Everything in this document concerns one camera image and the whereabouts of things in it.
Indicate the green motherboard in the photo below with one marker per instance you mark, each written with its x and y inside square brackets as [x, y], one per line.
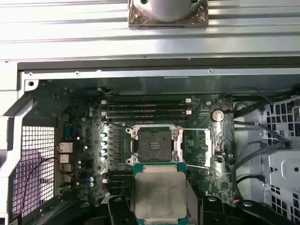
[201, 187]

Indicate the black grey PC case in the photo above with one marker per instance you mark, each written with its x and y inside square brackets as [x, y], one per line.
[145, 72]

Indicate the silver green CPU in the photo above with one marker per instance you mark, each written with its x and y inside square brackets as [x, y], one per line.
[159, 194]

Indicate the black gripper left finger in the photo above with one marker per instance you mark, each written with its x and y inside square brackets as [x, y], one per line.
[117, 211]

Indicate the silver coin battery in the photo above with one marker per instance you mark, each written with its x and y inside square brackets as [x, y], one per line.
[218, 115]

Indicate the grey metal disk bay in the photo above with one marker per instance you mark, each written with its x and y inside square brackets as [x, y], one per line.
[281, 168]

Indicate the silver rear port block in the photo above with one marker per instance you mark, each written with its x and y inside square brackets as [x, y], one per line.
[64, 158]
[66, 147]

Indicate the metal CPU socket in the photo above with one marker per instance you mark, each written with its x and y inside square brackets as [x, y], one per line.
[153, 145]

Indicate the metal socket cover frame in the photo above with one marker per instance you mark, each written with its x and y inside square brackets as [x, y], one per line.
[206, 147]

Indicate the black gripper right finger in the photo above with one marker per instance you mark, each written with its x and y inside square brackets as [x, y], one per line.
[211, 211]

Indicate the black RAM slot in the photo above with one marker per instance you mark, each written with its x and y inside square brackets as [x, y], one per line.
[120, 182]
[145, 101]
[120, 173]
[120, 178]
[145, 118]
[145, 107]
[120, 187]
[145, 113]

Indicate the silver round capacitor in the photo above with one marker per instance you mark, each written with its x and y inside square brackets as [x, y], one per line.
[104, 150]
[104, 158]
[102, 135]
[103, 143]

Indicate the blue serial port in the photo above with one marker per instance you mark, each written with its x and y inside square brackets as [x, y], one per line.
[69, 131]

